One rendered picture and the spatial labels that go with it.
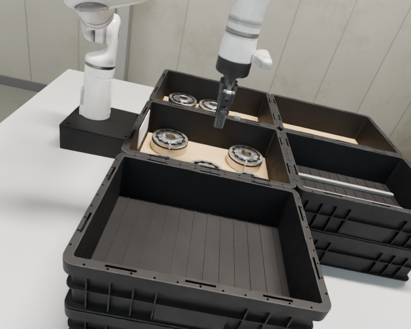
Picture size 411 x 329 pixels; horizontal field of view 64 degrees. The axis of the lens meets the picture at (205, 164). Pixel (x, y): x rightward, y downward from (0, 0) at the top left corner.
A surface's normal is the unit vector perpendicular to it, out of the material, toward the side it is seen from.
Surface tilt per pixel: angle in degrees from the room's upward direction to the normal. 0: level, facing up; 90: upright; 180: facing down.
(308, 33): 90
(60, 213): 0
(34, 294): 0
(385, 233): 90
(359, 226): 90
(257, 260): 0
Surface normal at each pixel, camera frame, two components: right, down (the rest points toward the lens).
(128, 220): 0.22, -0.81
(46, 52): -0.03, 0.55
